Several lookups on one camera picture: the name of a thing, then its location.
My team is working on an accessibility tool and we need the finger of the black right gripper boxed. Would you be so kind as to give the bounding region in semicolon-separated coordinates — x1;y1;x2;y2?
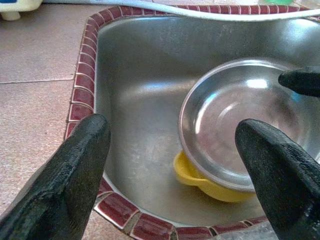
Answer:
277;66;320;98

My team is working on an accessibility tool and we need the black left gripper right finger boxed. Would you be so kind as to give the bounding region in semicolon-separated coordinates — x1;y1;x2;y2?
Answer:
234;118;320;240

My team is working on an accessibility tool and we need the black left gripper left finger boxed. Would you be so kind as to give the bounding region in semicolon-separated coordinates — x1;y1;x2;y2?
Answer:
0;113;112;240

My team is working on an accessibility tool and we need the stainless steel bowl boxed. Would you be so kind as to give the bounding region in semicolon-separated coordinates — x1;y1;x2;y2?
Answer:
178;58;320;193

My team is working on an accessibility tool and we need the yellow plastic bowl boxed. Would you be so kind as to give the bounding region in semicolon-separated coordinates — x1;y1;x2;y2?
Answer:
173;150;257;203

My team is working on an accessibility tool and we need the stainless steel sink basin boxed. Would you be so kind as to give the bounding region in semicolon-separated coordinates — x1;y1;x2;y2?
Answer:
94;14;320;230

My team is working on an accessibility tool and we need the beige water ionizer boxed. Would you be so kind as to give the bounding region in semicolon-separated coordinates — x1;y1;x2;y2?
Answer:
0;0;44;21

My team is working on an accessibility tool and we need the thick white drain hose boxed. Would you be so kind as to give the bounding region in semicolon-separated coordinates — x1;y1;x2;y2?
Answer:
44;0;320;23

